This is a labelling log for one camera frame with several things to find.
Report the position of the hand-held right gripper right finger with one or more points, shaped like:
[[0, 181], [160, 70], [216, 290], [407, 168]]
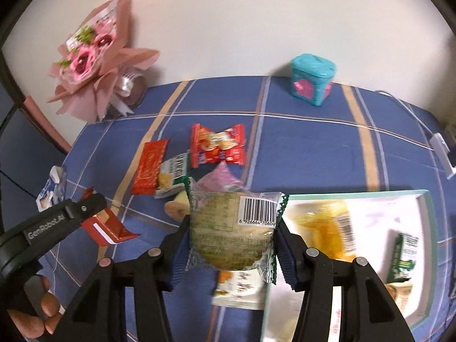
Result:
[[285, 256]]

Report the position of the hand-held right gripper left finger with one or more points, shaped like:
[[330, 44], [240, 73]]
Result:
[[178, 256]]

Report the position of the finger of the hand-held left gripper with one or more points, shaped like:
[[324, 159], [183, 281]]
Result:
[[89, 206]]

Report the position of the red and white snack packet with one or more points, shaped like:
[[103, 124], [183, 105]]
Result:
[[107, 228]]

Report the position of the clear cake packet green edges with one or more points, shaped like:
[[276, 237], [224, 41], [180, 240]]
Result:
[[228, 235]]

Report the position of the teal-rimmed white tray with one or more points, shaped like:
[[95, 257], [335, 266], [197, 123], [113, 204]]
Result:
[[377, 221]]

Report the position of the red twisted snack packet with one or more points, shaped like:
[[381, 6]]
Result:
[[217, 146]]

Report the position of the green white biscuit packet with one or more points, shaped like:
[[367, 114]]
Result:
[[404, 256]]

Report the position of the orange yellow snack packet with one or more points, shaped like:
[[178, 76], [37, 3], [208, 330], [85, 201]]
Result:
[[400, 297]]

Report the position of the person's left hand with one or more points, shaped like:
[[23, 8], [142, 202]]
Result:
[[50, 310]]

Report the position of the blue white packet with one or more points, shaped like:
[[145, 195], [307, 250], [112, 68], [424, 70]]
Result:
[[51, 188]]

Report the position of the small pale cake packet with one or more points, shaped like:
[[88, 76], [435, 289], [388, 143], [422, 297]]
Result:
[[177, 205]]

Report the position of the beige snack packet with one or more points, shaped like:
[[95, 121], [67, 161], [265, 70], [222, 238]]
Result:
[[242, 290]]

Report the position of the slim red sachet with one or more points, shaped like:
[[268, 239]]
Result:
[[149, 167]]

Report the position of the green white striped snack packet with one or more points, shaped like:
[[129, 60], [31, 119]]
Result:
[[172, 174]]

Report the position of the pink snack packet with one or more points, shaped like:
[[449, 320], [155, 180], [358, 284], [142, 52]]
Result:
[[221, 178]]

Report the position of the blue plaid tablecloth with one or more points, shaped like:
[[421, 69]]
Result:
[[302, 142]]

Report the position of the brown rounded object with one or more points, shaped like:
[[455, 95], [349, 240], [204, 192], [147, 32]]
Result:
[[137, 89]]

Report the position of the pink flower bouquet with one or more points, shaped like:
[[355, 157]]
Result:
[[92, 60]]

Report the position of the teal toy box pink door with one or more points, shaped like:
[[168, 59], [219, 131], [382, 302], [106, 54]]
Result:
[[310, 82]]

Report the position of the white power strip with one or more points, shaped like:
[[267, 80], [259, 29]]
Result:
[[443, 153]]

